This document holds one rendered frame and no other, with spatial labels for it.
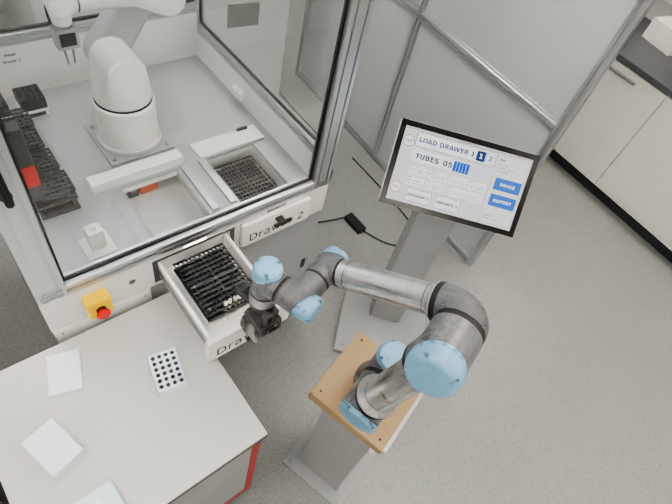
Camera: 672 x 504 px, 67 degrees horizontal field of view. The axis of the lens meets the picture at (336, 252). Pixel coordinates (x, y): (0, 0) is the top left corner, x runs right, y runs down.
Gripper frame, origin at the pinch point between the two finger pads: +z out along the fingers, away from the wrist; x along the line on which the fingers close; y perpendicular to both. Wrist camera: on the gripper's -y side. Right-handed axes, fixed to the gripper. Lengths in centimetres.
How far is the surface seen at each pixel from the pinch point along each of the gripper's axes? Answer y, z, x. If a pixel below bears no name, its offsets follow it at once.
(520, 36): -47, -34, 168
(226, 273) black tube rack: -21.8, 0.6, 3.7
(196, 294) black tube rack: -19.8, 0.9, -8.0
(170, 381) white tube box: -3.1, 11.1, -25.9
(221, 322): -10.3, 7.0, -4.8
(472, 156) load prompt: -7, -24, 95
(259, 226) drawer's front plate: -33.3, 0.9, 23.6
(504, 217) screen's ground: 14, -10, 99
